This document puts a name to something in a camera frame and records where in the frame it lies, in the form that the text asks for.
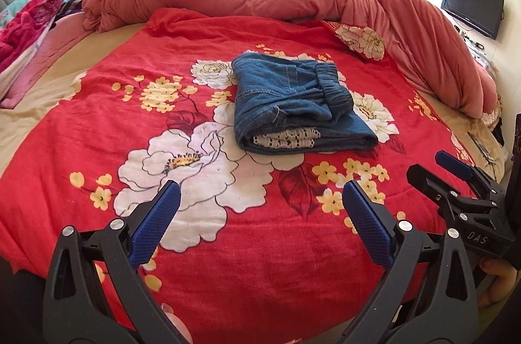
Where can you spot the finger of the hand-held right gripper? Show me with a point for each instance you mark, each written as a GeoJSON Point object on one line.
{"type": "Point", "coordinates": [431, 183]}
{"type": "Point", "coordinates": [456, 165]}

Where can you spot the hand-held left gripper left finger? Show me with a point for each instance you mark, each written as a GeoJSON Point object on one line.
{"type": "Point", "coordinates": [156, 222]}

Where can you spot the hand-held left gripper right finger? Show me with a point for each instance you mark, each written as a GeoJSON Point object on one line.
{"type": "Point", "coordinates": [368, 226]}

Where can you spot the blue pants with white lace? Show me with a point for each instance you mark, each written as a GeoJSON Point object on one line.
{"type": "Point", "coordinates": [285, 96]}

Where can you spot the person's right hand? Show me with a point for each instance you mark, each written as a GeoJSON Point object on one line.
{"type": "Point", "coordinates": [498, 281]}

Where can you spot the pink patterned cushion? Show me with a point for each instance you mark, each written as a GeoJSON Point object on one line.
{"type": "Point", "coordinates": [492, 118]}

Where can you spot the red floral blanket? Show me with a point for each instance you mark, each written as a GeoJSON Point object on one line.
{"type": "Point", "coordinates": [244, 266]}

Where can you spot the person's left leg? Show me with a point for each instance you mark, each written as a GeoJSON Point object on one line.
{"type": "Point", "coordinates": [20, 299]}

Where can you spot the black television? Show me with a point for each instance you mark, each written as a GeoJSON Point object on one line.
{"type": "Point", "coordinates": [472, 4]}

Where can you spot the pink pillow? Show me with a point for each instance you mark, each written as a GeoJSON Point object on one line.
{"type": "Point", "coordinates": [49, 51]}

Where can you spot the pink and teal floral cloth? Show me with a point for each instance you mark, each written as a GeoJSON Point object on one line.
{"type": "Point", "coordinates": [24, 22]}

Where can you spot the cluttered white wall shelf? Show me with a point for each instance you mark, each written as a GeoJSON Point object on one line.
{"type": "Point", "coordinates": [478, 47]}

